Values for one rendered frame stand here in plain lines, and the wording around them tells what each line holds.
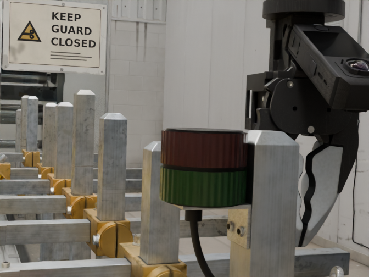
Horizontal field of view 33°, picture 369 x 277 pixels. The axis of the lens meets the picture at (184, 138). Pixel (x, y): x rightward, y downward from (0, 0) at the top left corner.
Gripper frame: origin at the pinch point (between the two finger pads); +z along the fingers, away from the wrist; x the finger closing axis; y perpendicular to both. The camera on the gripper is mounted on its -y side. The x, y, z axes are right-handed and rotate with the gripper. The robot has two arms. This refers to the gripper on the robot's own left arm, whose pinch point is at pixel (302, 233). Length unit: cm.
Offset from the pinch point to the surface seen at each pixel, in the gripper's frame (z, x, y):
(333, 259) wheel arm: 8.2, -13.5, 23.5
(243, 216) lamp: -3.1, 7.8, -8.9
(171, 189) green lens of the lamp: -5.1, 13.1, -10.0
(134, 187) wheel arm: 9, 5, 96
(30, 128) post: -1, 34, 163
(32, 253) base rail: 33, 31, 131
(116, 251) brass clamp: 10.5, 13.2, 38.1
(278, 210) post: -3.6, 5.4, -9.2
